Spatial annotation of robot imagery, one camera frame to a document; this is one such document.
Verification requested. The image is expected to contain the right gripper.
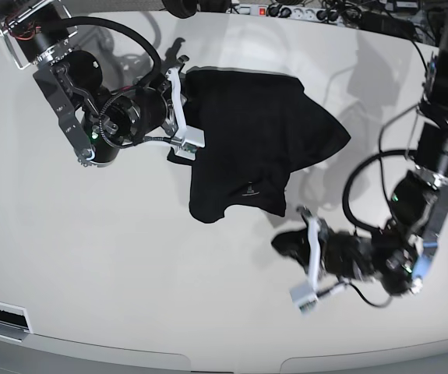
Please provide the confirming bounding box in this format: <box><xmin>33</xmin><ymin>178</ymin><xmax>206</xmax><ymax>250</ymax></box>
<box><xmin>145</xmin><ymin>73</ymin><xmax>185</xmax><ymax>135</ymax></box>

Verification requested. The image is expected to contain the white power strip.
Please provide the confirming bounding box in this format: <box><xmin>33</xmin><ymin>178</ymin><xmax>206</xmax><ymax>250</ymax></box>
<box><xmin>226</xmin><ymin>2</ymin><xmax>349</xmax><ymax>26</ymax></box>

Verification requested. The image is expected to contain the black t-shirt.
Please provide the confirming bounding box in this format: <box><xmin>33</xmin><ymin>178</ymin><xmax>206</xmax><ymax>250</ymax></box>
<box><xmin>167</xmin><ymin>69</ymin><xmax>351</xmax><ymax>224</ymax></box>

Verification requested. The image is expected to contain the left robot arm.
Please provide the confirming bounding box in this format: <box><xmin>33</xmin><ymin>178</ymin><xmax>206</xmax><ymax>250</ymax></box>
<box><xmin>272</xmin><ymin>13</ymin><xmax>448</xmax><ymax>312</ymax></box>

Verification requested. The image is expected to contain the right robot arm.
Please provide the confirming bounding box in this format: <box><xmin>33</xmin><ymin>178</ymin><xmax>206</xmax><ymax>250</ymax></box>
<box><xmin>0</xmin><ymin>1</ymin><xmax>205</xmax><ymax>167</ymax></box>

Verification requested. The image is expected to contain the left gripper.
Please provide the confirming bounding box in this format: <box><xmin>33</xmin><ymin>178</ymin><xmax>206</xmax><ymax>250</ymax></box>
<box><xmin>271</xmin><ymin>220</ymin><xmax>376</xmax><ymax>281</ymax></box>

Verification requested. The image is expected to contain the grey slotted table fixture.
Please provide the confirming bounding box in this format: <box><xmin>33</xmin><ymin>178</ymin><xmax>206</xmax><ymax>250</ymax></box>
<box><xmin>0</xmin><ymin>302</ymin><xmax>34</xmax><ymax>343</ymax></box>

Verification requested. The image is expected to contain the black power adapter box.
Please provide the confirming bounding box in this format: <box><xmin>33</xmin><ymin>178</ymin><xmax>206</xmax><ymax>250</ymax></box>
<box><xmin>359</xmin><ymin>12</ymin><xmax>417</xmax><ymax>39</ymax></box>

